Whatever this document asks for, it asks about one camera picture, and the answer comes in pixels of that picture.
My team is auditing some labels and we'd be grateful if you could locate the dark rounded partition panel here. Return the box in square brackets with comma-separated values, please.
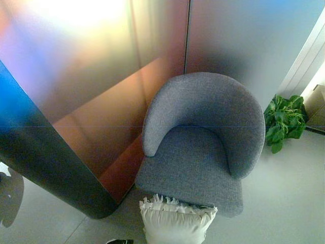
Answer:
[0, 59, 125, 221]

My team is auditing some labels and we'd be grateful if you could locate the grey fabric tub sofa chair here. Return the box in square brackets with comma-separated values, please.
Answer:
[134, 72, 267, 219]

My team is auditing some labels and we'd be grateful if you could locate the white fringed pillow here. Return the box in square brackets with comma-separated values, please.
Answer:
[139, 193, 218, 244]

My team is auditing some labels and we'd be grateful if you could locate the green leafy potted plant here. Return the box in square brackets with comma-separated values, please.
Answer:
[263, 94, 307, 154]

